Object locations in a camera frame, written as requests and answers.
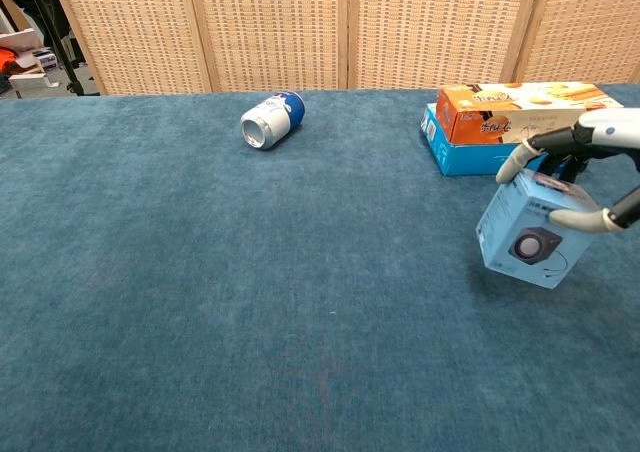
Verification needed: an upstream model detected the orange snack box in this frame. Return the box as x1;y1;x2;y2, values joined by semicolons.
435;81;625;146

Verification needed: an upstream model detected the blue white drink can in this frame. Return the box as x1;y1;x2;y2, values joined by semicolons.
239;90;306;151

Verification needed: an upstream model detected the light blue speaker box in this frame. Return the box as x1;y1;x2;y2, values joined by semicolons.
474;168;601;290

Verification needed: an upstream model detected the blue table cloth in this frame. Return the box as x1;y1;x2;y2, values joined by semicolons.
0;82;640;452

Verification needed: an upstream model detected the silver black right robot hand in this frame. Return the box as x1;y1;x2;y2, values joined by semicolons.
494;106;640;234

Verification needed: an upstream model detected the flat blue carton box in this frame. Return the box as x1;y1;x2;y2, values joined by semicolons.
419;102;551;177

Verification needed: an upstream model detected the woven wooden folding screen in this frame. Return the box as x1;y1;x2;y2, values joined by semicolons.
47;0;640;96

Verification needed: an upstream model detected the black tripod stand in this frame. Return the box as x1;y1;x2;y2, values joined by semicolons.
19;0;87;97

